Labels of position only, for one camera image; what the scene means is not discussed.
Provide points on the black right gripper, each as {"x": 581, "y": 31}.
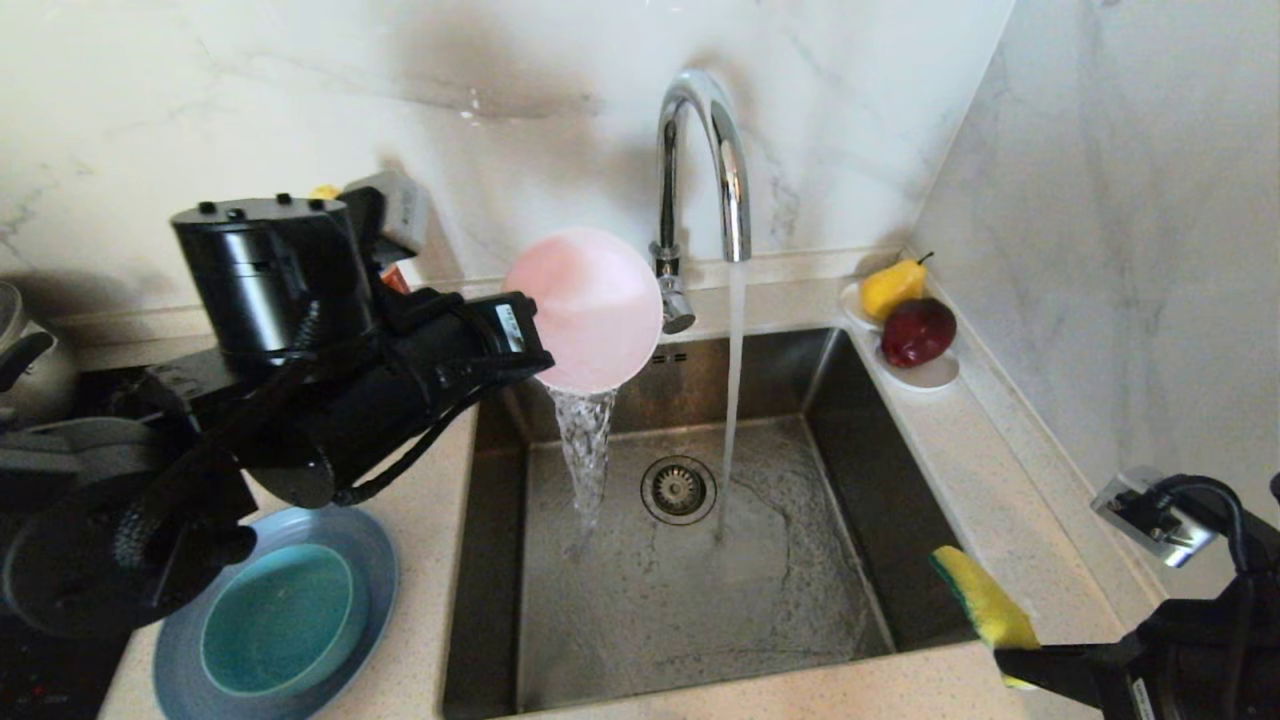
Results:
{"x": 1170, "y": 670}

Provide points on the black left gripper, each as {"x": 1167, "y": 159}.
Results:
{"x": 450, "y": 350}

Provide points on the yellow capped dish soap bottle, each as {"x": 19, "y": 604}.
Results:
{"x": 396, "y": 280}

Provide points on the yellow sponge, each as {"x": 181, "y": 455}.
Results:
{"x": 985, "y": 600}

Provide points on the pink plastic bowl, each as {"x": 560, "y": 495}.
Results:
{"x": 590, "y": 300}

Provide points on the chrome gooseneck faucet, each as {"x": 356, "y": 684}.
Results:
{"x": 668, "y": 180}

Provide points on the teal bowl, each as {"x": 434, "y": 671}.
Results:
{"x": 290, "y": 620}

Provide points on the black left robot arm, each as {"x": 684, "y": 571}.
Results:
{"x": 260, "y": 280}

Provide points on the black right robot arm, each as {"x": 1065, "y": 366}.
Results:
{"x": 1240, "y": 640}

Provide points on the stainless steel sink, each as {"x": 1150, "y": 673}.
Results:
{"x": 640, "y": 620}

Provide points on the large blue-grey plate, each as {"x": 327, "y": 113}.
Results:
{"x": 375, "y": 600}

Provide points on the metal drain strainer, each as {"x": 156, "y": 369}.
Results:
{"x": 678, "y": 491}

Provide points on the white fruit dish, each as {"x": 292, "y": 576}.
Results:
{"x": 932, "y": 378}

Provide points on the dark red apple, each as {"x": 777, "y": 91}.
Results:
{"x": 917, "y": 333}

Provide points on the yellow pear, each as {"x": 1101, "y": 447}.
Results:
{"x": 890, "y": 288}

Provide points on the black induction cooktop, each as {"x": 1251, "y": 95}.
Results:
{"x": 60, "y": 680}

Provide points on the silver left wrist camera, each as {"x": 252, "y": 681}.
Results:
{"x": 405, "y": 215}

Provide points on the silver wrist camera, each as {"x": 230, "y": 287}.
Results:
{"x": 1182, "y": 552}
{"x": 405, "y": 215}

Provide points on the black left wrist camera bracket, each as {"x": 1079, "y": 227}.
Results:
{"x": 365, "y": 235}

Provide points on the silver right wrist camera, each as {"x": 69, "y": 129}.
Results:
{"x": 1182, "y": 552}

